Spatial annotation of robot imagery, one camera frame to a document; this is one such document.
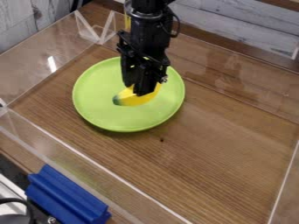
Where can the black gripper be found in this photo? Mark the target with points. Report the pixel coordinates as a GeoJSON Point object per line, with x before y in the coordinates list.
{"type": "Point", "coordinates": [141, 47]}

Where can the yellow toy banana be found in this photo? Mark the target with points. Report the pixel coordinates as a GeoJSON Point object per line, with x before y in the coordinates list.
{"type": "Point", "coordinates": [126, 98]}

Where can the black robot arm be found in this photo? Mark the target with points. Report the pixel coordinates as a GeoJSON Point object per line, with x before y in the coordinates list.
{"type": "Point", "coordinates": [150, 6]}

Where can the green round plate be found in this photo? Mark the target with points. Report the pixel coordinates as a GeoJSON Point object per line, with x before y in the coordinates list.
{"type": "Point", "coordinates": [92, 97]}

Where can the yellow labelled tin can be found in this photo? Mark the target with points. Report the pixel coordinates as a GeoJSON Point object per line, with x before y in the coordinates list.
{"type": "Point", "coordinates": [126, 20]}

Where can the blue plastic clamp block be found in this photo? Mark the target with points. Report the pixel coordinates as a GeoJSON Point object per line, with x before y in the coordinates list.
{"type": "Point", "coordinates": [64, 199]}

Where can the clear acrylic triangle bracket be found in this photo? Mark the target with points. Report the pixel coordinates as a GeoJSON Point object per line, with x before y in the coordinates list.
{"type": "Point", "coordinates": [96, 34]}

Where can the clear acrylic front wall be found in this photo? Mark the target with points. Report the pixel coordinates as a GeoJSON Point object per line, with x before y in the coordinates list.
{"type": "Point", "coordinates": [32, 148]}

